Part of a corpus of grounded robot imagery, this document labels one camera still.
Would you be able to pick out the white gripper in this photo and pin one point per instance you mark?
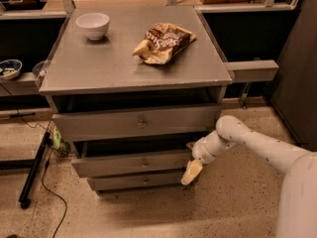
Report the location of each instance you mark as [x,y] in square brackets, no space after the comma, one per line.
[200,152]

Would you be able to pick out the grey drawer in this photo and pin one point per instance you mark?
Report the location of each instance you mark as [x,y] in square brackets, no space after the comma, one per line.
[112,124]
[110,158]
[136,180]

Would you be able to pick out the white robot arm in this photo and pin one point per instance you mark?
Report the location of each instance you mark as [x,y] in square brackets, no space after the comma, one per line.
[297,211]

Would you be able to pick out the grey bottom drawer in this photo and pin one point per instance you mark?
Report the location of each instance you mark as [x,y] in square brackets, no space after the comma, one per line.
[136,180]

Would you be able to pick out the grey drawer cabinet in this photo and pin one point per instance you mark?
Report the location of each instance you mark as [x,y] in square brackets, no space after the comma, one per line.
[88,76]

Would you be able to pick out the grey top drawer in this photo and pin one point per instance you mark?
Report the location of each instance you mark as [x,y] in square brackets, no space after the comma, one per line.
[112,124]

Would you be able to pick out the grey side shelf right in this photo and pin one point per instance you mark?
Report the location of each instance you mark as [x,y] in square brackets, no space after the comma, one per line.
[252,70]

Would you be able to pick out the grey side shelf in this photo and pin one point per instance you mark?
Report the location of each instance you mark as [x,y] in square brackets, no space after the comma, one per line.
[24,84]
[252,70]

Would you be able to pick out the brown snack chip bag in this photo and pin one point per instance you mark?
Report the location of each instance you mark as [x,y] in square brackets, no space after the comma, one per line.
[162,42]

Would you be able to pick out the white ceramic bowl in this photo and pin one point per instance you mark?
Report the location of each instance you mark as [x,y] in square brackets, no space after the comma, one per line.
[94,26]

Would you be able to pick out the black table leg bar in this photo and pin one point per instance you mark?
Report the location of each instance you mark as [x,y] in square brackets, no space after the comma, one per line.
[24,200]

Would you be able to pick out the clear glass bowl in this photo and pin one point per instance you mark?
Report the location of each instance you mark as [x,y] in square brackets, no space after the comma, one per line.
[40,66]

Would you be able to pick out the grey side shelf left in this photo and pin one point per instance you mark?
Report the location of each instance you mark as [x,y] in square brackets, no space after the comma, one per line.
[24,84]

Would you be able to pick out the blue patterned bowl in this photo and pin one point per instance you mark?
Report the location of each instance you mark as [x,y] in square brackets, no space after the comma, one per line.
[10,68]

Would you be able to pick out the green item in wire basket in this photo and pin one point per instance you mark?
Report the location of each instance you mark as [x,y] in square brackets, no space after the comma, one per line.
[61,147]

